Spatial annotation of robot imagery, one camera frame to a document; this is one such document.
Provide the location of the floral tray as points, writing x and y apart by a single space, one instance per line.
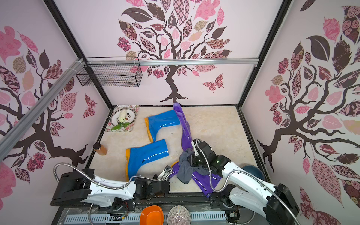
130 127

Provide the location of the patterned plate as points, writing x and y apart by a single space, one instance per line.
131 113

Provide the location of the blue boot near left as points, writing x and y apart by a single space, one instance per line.
139 156

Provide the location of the right flexible metal conduit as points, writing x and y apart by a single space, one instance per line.
225 180

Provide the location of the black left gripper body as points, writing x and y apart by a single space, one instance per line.
154 182

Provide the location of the aluminium rail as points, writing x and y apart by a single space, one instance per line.
172 62
16 133

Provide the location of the brown bottle black cap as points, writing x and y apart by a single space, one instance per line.
100 149

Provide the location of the white flower with leaves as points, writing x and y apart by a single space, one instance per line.
120 120

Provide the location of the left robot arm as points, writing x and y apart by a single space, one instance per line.
74 188

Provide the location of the flexible metal conduit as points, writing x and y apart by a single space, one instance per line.
92 180
225 180

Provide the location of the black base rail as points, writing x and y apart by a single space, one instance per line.
174 199

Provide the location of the aluminium rail back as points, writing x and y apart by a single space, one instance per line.
172 62

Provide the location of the orange plastic bowl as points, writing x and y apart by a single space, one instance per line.
152 215

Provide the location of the blue boot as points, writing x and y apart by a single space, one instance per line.
157 122
139 156

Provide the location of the left flexible metal conduit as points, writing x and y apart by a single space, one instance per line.
92 180

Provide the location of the blue boot far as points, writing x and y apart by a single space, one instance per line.
157 122

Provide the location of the black wire basket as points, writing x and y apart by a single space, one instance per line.
111 72

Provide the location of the blue ceramic bowl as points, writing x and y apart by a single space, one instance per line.
254 171

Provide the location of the grey cloth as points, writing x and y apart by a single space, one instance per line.
186 171

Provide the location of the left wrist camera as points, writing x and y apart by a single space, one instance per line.
165 174

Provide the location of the purple boot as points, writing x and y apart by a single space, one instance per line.
186 139
203 182

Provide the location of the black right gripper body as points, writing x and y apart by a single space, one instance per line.
192 160

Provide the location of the aluminium rail left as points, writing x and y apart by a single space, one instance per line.
16 133

